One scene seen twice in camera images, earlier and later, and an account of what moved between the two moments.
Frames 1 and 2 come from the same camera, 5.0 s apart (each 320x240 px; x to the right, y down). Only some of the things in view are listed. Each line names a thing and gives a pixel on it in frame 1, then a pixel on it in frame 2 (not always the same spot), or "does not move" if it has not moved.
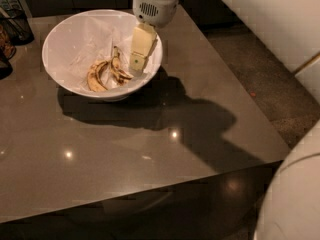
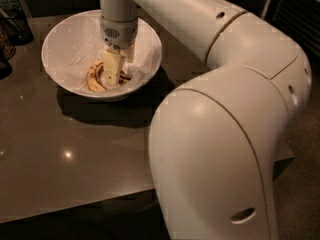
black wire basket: x=16 y=27 does not move
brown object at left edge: x=7 y=52 does not move
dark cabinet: x=116 y=0 does not move
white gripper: x=154 y=11 -> x=119 y=33
